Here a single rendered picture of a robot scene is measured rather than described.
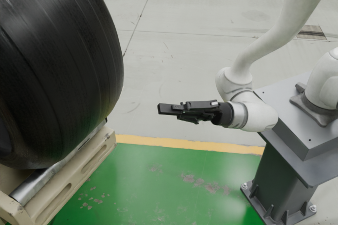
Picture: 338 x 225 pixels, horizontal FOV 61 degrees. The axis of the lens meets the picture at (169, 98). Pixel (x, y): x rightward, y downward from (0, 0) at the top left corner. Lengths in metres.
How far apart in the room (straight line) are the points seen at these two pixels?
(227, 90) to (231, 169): 0.97
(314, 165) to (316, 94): 0.27
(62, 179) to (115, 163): 1.11
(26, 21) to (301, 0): 0.59
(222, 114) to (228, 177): 1.04
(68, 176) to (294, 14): 0.73
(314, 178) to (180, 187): 0.88
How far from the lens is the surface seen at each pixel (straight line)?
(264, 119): 1.00
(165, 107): 0.84
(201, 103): 0.86
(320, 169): 1.24
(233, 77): 1.05
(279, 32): 0.84
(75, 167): 0.89
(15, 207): 0.77
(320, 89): 1.22
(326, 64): 1.18
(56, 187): 0.87
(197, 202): 1.79
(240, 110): 0.95
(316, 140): 1.23
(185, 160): 1.95
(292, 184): 1.51
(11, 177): 1.02
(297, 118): 1.27
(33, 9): 0.55
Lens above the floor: 1.55
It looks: 41 degrees down
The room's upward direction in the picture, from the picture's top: straight up
